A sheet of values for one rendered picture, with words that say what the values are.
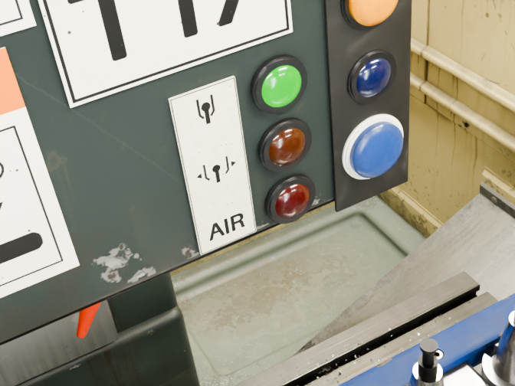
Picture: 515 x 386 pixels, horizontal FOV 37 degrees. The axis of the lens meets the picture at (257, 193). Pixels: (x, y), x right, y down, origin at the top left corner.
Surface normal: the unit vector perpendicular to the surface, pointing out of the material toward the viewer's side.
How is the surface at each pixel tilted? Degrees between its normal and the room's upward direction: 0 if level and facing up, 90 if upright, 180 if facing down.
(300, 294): 0
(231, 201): 90
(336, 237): 0
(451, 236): 25
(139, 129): 90
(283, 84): 83
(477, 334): 0
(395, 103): 90
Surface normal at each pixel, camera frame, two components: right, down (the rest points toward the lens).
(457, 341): -0.11, -0.78
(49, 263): 0.47, 0.51
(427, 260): -0.45, -0.56
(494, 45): -0.87, 0.35
